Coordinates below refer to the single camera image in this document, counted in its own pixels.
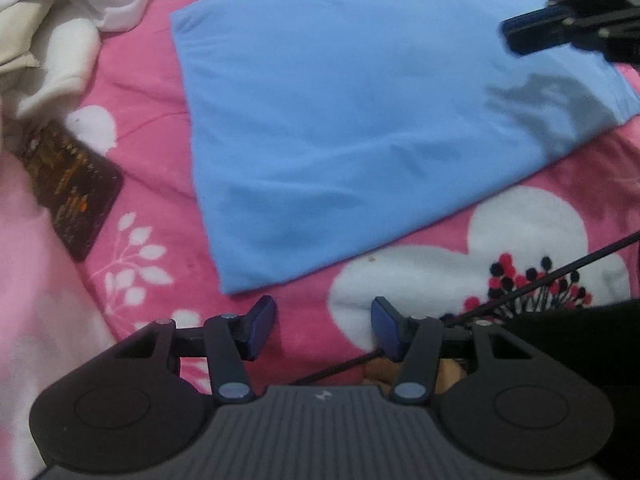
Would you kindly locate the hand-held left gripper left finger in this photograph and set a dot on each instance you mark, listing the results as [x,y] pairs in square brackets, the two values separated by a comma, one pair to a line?
[262,325]

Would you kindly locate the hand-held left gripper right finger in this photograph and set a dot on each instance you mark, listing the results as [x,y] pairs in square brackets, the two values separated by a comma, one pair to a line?
[387,327]

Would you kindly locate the blue t-shirt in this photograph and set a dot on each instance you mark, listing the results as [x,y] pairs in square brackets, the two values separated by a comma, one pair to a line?
[325,110]

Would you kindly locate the person's black trouser leg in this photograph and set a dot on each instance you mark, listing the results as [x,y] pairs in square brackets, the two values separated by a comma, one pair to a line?
[575,350]

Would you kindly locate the pink quilt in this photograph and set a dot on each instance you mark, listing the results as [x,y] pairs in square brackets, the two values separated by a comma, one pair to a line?
[35,285]

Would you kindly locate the black smartphone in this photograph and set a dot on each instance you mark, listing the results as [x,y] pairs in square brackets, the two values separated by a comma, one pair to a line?
[75,190]

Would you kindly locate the pink floral blanket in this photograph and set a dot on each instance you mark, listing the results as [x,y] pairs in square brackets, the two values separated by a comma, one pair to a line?
[140,100]

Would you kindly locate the beige garment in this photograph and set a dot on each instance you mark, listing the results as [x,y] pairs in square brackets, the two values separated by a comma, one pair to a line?
[20,40]

